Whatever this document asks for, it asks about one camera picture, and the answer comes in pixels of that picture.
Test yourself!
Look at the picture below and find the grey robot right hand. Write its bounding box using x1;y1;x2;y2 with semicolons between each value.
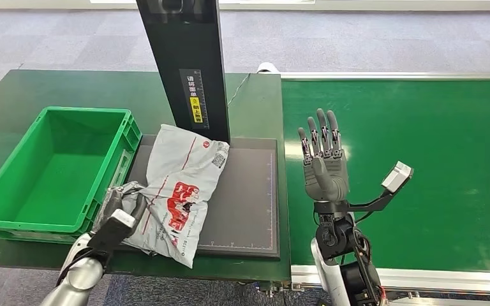
297;108;351;203

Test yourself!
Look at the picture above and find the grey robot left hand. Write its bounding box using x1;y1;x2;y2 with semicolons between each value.
92;181;149;233

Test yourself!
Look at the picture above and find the grey red printed mail package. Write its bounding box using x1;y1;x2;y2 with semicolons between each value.
121;123;230;270

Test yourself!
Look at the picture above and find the green plastic basket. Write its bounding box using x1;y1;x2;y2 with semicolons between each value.
0;106;143;246

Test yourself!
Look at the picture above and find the black weighing scale platform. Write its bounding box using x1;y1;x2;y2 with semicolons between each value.
115;135;281;259

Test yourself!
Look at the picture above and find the green conveyor belt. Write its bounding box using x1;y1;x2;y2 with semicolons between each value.
279;71;490;295

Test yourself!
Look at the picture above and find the black yellow column label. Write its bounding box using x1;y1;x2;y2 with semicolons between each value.
179;68;211;131

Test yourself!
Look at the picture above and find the dark green table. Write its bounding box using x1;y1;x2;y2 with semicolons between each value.
0;69;292;283

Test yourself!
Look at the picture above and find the black scale column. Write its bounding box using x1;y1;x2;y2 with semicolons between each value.
135;0;232;145

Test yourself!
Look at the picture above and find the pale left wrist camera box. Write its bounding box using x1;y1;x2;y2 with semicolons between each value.
86;208;137;265

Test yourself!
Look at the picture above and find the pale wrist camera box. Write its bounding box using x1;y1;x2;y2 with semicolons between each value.
86;208;137;265
381;161;414;194

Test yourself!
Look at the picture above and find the black right camera bracket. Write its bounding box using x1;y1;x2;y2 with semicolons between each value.
313;189;399;215

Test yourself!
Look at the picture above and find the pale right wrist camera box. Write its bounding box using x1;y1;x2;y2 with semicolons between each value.
381;161;414;194

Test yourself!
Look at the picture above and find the thin grey cable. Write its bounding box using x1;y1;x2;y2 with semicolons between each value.
226;72;253;107

